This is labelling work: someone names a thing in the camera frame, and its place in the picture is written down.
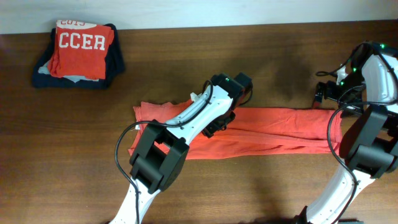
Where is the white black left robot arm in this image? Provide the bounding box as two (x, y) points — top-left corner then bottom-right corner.
(109, 73), (253, 224)

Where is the folded navy blue shirt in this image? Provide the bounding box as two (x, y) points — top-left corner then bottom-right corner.
(31, 24), (126, 90)

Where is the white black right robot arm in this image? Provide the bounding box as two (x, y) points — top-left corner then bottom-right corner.
(292, 40), (397, 223)

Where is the folded light blue shirt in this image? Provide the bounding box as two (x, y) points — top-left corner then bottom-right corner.
(38, 61), (99, 83)

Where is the folded red soccer shirt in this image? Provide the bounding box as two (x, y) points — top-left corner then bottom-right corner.
(47, 20), (114, 81)

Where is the red McKinney Boyd t-shirt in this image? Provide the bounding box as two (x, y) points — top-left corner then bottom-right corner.
(134, 101), (342, 159)

